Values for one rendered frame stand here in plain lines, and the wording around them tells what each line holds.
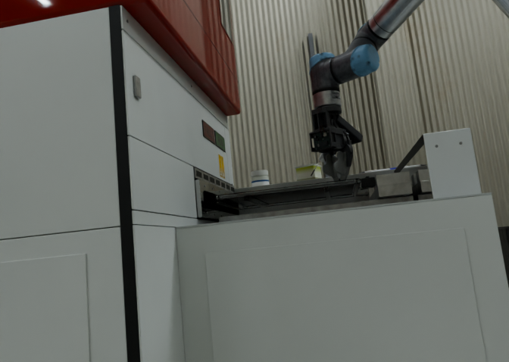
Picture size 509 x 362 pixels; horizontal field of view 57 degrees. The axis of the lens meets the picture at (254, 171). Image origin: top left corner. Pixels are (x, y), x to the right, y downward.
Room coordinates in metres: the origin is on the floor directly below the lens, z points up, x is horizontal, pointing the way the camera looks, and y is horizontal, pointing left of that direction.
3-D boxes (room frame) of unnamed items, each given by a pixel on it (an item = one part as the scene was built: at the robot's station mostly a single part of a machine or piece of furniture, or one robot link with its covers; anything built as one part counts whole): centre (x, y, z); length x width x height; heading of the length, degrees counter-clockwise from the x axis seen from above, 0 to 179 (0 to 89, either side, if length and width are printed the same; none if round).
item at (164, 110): (1.20, 0.15, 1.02); 0.81 x 0.03 x 0.40; 170
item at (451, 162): (1.22, -0.45, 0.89); 0.55 x 0.09 x 0.14; 170
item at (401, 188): (1.32, -0.37, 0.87); 0.36 x 0.08 x 0.03; 170
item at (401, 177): (1.17, -0.34, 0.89); 0.08 x 0.03 x 0.03; 80
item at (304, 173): (1.69, -0.20, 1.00); 0.07 x 0.07 x 0.07; 61
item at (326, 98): (1.25, -0.22, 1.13); 0.08 x 0.08 x 0.05
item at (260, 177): (1.87, -0.02, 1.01); 0.07 x 0.07 x 0.10
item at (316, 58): (1.25, -0.22, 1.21); 0.09 x 0.08 x 0.11; 46
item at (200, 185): (1.37, 0.11, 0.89); 0.44 x 0.02 x 0.10; 170
